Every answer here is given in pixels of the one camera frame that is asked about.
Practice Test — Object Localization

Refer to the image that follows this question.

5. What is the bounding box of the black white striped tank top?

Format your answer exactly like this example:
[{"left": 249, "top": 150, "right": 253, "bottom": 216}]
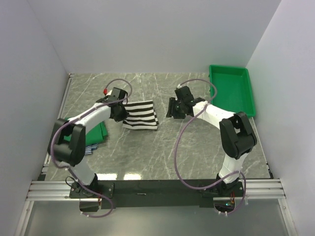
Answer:
[{"left": 123, "top": 100, "right": 159, "bottom": 130}]

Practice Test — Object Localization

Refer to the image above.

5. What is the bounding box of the green tank top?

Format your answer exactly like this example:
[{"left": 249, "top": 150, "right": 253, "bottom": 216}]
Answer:
[{"left": 86, "top": 122, "right": 108, "bottom": 146}]

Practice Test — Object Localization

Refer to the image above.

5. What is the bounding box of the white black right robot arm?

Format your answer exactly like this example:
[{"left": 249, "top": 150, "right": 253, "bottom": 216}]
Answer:
[{"left": 166, "top": 86, "right": 257, "bottom": 196}]

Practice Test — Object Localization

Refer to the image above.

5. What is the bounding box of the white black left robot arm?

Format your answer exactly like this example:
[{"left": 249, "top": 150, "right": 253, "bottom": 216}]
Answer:
[{"left": 48, "top": 87, "right": 128, "bottom": 198}]

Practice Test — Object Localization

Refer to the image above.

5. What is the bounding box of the blue white striped tank top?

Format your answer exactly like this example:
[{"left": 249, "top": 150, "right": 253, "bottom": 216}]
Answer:
[{"left": 85, "top": 144, "right": 98, "bottom": 155}]

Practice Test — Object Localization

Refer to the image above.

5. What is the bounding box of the green plastic bin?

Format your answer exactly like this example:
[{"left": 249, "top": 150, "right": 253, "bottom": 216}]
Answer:
[{"left": 209, "top": 65, "right": 256, "bottom": 117}]

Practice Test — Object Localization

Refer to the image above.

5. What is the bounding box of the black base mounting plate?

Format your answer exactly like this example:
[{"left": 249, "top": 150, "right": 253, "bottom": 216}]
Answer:
[{"left": 68, "top": 179, "right": 246, "bottom": 209}]

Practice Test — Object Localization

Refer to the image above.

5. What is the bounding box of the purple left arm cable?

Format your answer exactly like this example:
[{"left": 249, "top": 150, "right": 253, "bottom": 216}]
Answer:
[{"left": 50, "top": 78, "right": 134, "bottom": 218}]

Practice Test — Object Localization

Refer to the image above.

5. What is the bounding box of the aluminium frame rail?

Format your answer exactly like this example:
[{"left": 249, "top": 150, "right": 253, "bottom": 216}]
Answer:
[{"left": 26, "top": 179, "right": 286, "bottom": 201}]

